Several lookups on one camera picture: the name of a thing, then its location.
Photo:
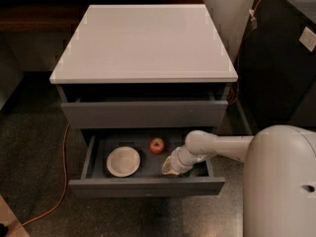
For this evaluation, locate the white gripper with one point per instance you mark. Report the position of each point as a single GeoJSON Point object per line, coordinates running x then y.
{"type": "Point", "coordinates": [178, 165]}

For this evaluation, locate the red apple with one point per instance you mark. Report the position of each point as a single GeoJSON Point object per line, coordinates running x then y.
{"type": "Point", "coordinates": [157, 145]}

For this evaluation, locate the grey drawer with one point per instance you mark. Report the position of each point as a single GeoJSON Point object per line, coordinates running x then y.
{"type": "Point", "coordinates": [145, 114]}
{"type": "Point", "coordinates": [148, 181]}

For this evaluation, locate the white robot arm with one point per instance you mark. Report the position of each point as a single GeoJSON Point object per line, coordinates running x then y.
{"type": "Point", "coordinates": [279, 178]}

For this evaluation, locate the grey top drawer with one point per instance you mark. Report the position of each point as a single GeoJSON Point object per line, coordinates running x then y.
{"type": "Point", "coordinates": [145, 114]}

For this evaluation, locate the grey drawer cabinet white top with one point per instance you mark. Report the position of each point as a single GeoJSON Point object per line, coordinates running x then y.
{"type": "Point", "coordinates": [144, 53]}

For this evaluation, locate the green yellow sponge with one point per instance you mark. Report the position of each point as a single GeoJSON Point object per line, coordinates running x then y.
{"type": "Point", "coordinates": [198, 170]}

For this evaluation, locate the white ceramic bowl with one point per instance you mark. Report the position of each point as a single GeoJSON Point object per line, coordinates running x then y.
{"type": "Point", "coordinates": [123, 161]}

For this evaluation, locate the dark wooden shelf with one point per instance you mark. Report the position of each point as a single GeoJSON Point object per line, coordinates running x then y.
{"type": "Point", "coordinates": [44, 16]}

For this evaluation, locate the white wall outlet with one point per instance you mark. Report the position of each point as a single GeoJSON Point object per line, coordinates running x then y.
{"type": "Point", "coordinates": [308, 39]}

